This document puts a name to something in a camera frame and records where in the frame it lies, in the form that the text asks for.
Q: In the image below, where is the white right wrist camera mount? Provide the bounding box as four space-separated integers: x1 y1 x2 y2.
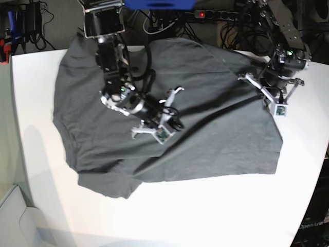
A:
129 86 185 145

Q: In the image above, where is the black equipment with cables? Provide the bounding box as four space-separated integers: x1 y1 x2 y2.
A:
1 1 54 54

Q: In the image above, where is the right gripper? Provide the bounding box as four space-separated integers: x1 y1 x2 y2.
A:
140 100 184 131

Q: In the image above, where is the grey chair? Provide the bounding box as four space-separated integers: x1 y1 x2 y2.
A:
1 185 48 246

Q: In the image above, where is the black power strip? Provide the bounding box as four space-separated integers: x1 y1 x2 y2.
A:
182 9 240 21

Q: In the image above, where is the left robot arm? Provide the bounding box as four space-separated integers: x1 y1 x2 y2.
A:
239 1 312 105

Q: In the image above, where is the white cable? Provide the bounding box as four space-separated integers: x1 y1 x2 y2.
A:
142 15 178 35

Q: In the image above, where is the blue box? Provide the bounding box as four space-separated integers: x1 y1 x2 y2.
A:
124 0 196 10

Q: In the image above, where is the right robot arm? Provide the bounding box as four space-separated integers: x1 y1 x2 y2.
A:
79 1 184 131

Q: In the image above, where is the red clamp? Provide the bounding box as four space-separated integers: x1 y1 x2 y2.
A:
1 38 11 64

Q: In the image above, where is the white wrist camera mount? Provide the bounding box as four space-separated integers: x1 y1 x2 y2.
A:
129 86 185 145
238 73 305 117

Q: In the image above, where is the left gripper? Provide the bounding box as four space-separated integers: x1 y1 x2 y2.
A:
259 72 296 100

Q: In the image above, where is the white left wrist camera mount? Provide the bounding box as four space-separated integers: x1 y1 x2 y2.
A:
238 73 305 117

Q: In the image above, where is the dark grey t-shirt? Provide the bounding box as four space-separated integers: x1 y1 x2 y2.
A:
53 35 282 198

